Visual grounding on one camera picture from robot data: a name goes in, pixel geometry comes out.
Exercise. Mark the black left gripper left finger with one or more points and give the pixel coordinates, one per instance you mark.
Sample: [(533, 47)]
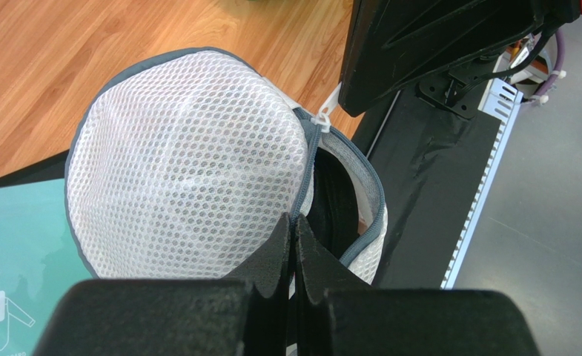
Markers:
[(244, 313)]

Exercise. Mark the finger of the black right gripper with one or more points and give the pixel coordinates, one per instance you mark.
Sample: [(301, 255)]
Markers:
[(392, 44)]

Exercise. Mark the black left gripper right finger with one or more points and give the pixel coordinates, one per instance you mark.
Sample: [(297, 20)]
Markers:
[(339, 314)]

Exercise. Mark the white mesh laundry bag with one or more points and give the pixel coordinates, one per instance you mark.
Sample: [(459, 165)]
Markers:
[(183, 163)]

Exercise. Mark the black bra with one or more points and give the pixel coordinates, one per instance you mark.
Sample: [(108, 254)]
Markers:
[(334, 216)]

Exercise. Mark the teal shirt folding board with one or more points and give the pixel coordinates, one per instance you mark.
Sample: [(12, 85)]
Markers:
[(39, 261)]

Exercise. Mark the white slotted cable duct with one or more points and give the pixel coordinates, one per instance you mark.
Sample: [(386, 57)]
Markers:
[(502, 102)]

